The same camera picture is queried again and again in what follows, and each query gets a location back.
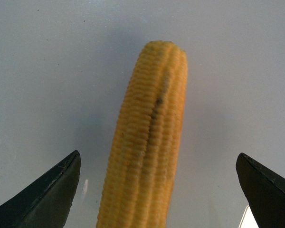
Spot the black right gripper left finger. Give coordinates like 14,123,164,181
0,151,81,228

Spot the yellow corn cob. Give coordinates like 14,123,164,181
96,40,188,228

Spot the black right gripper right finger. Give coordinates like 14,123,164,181
236,153,285,228

